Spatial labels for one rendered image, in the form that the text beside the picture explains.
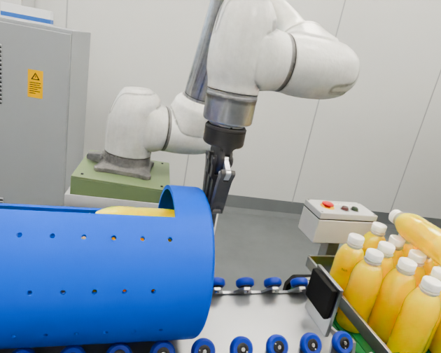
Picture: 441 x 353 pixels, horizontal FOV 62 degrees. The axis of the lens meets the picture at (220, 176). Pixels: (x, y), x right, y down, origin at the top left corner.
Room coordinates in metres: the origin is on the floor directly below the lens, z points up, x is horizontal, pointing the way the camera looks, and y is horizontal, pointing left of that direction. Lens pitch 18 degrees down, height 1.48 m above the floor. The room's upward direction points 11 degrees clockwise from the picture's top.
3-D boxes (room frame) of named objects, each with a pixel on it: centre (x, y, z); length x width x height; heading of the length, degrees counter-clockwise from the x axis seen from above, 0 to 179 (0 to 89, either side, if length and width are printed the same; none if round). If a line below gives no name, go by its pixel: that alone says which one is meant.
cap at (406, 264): (0.77, -0.46, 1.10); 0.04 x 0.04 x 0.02
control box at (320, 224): (1.07, -0.38, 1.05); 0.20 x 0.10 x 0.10; 108
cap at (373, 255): (0.78, -0.39, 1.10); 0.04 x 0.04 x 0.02
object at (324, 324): (0.73, -0.28, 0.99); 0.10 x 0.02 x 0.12; 18
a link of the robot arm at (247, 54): (0.66, 0.00, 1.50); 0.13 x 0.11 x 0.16; 114
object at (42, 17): (2.14, 1.21, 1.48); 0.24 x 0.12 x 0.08; 109
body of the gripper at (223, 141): (0.66, 0.01, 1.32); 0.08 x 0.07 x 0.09; 18
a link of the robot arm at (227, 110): (0.66, 0.01, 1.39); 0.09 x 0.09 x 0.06
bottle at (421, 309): (0.70, -0.48, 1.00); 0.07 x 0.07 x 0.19
